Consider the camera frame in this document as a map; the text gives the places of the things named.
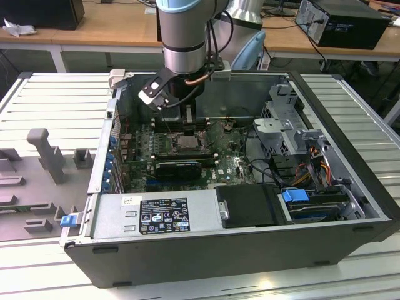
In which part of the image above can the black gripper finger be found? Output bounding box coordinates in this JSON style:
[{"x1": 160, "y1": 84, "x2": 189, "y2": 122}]
[{"x1": 183, "y1": 105, "x2": 197, "y2": 136}]

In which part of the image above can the square silver CPU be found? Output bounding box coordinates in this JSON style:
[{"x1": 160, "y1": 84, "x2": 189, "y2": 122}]
[{"x1": 177, "y1": 134, "x2": 201, "y2": 148}]

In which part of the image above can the metal socket cover frame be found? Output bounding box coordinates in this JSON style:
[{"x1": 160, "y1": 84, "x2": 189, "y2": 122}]
[{"x1": 170, "y1": 131, "x2": 209, "y2": 154}]

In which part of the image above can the black RAM slot bank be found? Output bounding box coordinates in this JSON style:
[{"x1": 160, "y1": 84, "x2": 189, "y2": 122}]
[
  {"x1": 149, "y1": 149, "x2": 218, "y2": 166},
  {"x1": 152, "y1": 117, "x2": 210, "y2": 133}
]

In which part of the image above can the blue expansion slot retainer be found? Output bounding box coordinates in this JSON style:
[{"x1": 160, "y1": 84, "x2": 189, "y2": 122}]
[{"x1": 104, "y1": 134, "x2": 118, "y2": 192}]

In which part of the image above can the black graphics card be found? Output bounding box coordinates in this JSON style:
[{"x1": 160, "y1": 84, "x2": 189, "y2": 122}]
[{"x1": 154, "y1": 161, "x2": 203, "y2": 181}]

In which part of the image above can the green motherboard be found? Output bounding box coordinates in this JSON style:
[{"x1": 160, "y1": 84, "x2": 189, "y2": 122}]
[{"x1": 124, "y1": 120, "x2": 260, "y2": 193}]

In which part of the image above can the wooden desk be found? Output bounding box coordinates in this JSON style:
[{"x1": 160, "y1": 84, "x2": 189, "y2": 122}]
[
  {"x1": 0, "y1": 0, "x2": 171, "y2": 74},
  {"x1": 262, "y1": 12, "x2": 400, "y2": 73}
]

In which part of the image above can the pale blue teach pendant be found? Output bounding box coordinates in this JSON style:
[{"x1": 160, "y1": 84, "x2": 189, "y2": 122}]
[{"x1": 232, "y1": 29, "x2": 267, "y2": 71}]

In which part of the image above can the black power supply label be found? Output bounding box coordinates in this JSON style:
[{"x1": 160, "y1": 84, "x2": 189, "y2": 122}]
[{"x1": 139, "y1": 197, "x2": 189, "y2": 236}]

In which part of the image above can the metal drive cage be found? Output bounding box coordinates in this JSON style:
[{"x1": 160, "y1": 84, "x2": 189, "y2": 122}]
[{"x1": 251, "y1": 82, "x2": 332, "y2": 159}]

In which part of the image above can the white power strip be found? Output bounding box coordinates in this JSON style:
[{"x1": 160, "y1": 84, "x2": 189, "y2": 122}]
[{"x1": 257, "y1": 49, "x2": 271, "y2": 71}]

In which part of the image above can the black plastic shroud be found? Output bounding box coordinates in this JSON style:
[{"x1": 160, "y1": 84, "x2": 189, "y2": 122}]
[{"x1": 215, "y1": 183, "x2": 287, "y2": 228}]

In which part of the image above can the grey power supply unit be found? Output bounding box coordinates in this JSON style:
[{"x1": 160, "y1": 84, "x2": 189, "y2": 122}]
[{"x1": 90, "y1": 187, "x2": 226, "y2": 240}]

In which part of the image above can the blue disk carrier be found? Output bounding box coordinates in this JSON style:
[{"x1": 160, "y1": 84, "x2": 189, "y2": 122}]
[{"x1": 280, "y1": 188, "x2": 342, "y2": 224}]

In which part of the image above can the black open PC case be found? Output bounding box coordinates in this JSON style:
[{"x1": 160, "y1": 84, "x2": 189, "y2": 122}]
[{"x1": 59, "y1": 69, "x2": 400, "y2": 290}]

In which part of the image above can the blue power supply latch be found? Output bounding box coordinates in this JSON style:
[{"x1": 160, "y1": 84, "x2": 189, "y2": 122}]
[{"x1": 59, "y1": 214, "x2": 79, "y2": 229}]

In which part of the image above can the large black box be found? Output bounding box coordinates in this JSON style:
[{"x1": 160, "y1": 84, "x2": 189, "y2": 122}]
[{"x1": 0, "y1": 0, "x2": 86, "y2": 31}]

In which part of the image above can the grey parts rack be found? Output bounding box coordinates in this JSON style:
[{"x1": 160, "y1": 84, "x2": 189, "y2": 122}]
[{"x1": 0, "y1": 127, "x2": 96, "y2": 242}]

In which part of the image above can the crumpled white paper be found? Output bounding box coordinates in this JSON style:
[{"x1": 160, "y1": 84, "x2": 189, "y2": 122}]
[{"x1": 2, "y1": 17, "x2": 38, "y2": 38}]

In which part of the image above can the black desktop PC tower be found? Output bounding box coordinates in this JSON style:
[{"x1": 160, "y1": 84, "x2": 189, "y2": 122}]
[{"x1": 295, "y1": 0, "x2": 393, "y2": 51}]

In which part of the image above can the green RAM stick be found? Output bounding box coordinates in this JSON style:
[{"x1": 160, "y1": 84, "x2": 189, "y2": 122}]
[{"x1": 0, "y1": 204, "x2": 20, "y2": 216}]

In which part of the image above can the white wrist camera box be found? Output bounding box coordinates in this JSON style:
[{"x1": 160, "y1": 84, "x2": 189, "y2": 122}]
[{"x1": 137, "y1": 69, "x2": 173, "y2": 111}]

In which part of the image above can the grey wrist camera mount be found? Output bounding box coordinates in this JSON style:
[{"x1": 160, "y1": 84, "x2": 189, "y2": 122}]
[{"x1": 208, "y1": 61, "x2": 233, "y2": 83}]

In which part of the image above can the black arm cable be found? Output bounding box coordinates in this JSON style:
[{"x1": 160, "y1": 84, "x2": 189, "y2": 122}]
[{"x1": 203, "y1": 9, "x2": 236, "y2": 73}]

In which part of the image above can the grey case latch handle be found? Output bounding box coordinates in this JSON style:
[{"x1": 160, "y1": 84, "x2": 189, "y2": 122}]
[{"x1": 107, "y1": 68, "x2": 127, "y2": 94}]

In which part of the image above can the yellow orange wire bundle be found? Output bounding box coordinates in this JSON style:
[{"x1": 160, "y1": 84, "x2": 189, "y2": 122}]
[{"x1": 293, "y1": 155, "x2": 333, "y2": 186}]

